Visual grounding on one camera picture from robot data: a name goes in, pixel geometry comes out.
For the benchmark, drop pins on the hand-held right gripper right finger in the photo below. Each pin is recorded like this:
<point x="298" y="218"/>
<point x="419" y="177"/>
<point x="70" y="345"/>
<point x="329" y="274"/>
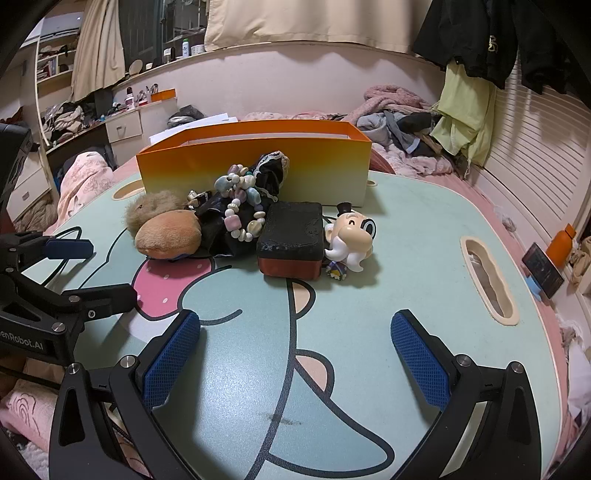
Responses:
<point x="420" y="364"/>

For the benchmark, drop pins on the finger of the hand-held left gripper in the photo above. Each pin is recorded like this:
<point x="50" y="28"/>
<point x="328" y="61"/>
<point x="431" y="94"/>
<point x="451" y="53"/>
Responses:
<point x="69" y="249"/>
<point x="106" y="299"/>

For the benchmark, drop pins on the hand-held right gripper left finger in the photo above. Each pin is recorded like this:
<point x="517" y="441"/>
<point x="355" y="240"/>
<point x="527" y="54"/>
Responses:
<point x="171" y="364"/>

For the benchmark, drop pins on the brown plush toy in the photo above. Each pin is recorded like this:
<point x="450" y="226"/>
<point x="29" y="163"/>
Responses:
<point x="168" y="235"/>

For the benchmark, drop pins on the beige fur pompom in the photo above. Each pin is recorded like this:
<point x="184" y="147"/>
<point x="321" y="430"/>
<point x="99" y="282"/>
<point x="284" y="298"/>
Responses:
<point x="147" y="205"/>

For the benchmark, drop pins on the black lace-trimmed cloth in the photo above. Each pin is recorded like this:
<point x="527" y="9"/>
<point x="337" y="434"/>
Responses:
<point x="217" y="233"/>

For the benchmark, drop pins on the cartoon moustache man figurine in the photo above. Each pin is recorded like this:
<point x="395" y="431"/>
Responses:
<point x="351" y="240"/>

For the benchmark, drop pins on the orange cardboard box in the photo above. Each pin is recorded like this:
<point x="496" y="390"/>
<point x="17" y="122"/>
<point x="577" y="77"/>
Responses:
<point x="300" y="170"/>

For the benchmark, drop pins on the white drawer unit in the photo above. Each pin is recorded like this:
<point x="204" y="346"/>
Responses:
<point x="30" y="184"/>

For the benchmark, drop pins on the pink printed blanket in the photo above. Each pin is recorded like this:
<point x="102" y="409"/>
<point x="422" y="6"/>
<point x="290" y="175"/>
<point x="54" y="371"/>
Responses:
<point x="87" y="175"/>

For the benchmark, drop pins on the heap of clothes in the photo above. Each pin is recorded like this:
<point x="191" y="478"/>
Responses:
<point x="69" y="122"/>

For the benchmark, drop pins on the white drawer cabinet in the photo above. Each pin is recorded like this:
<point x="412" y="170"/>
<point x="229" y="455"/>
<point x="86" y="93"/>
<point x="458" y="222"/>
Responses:
<point x="123" y="125"/>

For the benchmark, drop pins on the small white charm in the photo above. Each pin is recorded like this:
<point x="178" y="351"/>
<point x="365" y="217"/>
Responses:
<point x="199" y="197"/>

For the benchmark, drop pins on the blue phone stand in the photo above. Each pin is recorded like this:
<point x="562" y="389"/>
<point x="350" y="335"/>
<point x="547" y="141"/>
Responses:
<point x="535" y="288"/>

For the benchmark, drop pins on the black phone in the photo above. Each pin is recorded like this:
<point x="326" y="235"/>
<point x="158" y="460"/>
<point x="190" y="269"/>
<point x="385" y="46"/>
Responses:
<point x="542" y="270"/>

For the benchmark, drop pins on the white crumpled cloth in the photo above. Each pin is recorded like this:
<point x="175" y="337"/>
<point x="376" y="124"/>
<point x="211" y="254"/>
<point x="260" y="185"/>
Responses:
<point x="577" y="360"/>

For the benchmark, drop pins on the cosmetic bottles cluster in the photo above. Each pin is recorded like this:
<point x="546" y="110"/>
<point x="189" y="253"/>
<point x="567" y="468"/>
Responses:
<point x="138" y="98"/>

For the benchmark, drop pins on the small grey object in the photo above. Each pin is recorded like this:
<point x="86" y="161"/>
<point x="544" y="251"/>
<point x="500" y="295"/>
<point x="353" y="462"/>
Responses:
<point x="509" y="222"/>

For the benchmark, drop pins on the dark grey bag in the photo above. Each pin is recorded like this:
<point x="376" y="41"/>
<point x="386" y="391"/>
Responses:
<point x="184" y="116"/>

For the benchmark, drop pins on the small orange box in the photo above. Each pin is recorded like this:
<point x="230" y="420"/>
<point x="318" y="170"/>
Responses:
<point x="163" y="95"/>

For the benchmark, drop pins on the orange bottle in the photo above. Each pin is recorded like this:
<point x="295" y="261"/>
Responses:
<point x="561" y="247"/>

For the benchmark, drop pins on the beige cloth bundle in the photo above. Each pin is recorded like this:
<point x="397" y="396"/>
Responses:
<point x="582" y="265"/>

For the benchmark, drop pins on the round beige plate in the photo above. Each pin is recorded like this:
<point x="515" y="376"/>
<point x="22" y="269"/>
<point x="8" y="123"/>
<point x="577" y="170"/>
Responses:
<point x="135" y="67"/>

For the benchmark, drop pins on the red pillow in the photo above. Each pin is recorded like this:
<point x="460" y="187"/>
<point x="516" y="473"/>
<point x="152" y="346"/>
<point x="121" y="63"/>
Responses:
<point x="381" y="164"/>

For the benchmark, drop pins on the tan curtain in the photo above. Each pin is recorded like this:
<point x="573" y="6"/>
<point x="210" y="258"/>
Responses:
<point x="97" y="46"/>

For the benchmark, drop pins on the white air conditioner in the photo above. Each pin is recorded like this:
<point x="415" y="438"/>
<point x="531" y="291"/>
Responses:
<point x="60" y="27"/>

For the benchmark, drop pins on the white bottle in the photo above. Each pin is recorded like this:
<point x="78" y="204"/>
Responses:
<point x="185" y="48"/>

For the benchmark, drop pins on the dark garment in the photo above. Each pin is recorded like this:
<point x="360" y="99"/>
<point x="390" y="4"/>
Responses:
<point x="415" y="121"/>

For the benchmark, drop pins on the grey garment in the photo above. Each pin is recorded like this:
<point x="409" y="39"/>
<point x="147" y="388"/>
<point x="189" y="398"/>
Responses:
<point x="374" y="124"/>

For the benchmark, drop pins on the white slatted closet door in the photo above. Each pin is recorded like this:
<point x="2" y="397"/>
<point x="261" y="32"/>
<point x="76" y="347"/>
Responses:
<point x="535" y="138"/>

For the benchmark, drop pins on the yellow-green garment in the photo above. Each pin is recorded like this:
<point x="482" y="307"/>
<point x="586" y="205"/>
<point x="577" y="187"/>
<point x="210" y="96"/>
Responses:
<point x="461" y="106"/>

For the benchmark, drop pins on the pink fluffy cloth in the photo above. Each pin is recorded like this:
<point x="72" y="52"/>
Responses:
<point x="392" y="97"/>

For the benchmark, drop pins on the beige curtain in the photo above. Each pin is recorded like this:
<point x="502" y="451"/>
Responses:
<point x="300" y="23"/>

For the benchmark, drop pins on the black hanging jacket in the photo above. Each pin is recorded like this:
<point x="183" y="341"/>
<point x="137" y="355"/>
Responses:
<point x="466" y="32"/>
<point x="545" y="41"/>

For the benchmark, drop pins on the white wall shelf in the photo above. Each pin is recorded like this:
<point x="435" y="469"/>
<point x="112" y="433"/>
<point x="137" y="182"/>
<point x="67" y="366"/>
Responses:
<point x="55" y="62"/>

